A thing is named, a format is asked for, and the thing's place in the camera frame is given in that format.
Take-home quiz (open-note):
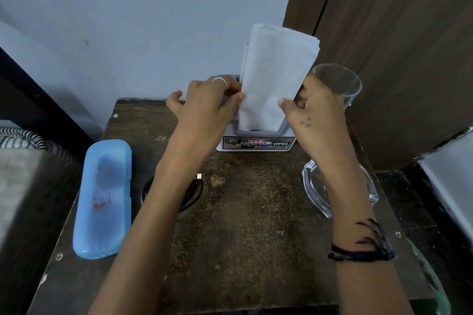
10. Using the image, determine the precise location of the clear drinking glass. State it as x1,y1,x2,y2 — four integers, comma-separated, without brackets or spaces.
310,63,363,111

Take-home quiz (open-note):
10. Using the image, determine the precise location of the person's right forearm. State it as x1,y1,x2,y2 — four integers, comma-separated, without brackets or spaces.
317,160,415,315

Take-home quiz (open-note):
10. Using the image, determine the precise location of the black bed frame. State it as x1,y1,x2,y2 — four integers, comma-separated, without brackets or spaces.
0,46,95,161

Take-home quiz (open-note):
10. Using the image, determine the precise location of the black thread bracelet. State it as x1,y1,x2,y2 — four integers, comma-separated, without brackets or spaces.
327,218,397,263

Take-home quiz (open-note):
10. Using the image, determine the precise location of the person's right hand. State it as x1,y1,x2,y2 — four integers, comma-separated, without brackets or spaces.
277,73,357,168

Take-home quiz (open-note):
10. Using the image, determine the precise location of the person's left forearm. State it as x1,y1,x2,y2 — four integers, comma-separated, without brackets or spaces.
88,143,208,315

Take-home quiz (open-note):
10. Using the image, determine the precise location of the clear glass dish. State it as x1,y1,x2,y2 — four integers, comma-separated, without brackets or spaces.
302,158,380,219

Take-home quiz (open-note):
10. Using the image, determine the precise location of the black white striped cloth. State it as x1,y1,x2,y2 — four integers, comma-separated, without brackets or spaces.
0,126,49,151

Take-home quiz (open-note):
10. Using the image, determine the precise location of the white panel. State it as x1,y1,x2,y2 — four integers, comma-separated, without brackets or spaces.
415,126,473,246

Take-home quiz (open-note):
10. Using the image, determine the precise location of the blue plastic case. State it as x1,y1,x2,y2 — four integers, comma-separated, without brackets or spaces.
72,139,133,260

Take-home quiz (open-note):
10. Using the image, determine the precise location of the gray plastic napkin holder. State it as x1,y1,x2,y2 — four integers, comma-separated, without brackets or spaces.
216,74,297,152

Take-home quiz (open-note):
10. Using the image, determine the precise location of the brown wooden door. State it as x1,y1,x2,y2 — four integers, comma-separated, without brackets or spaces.
282,0,473,172

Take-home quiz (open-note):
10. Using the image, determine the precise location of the white paper napkin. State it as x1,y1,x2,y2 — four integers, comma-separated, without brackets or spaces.
238,23,321,133

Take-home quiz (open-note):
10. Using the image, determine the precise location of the person's left hand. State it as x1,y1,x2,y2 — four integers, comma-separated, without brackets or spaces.
166,75,246,161

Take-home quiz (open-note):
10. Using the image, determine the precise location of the green translucent plastic object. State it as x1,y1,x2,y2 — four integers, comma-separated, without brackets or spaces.
404,239,452,315

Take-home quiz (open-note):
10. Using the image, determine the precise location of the gray fabric mattress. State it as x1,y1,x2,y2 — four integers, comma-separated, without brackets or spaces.
0,139,84,252

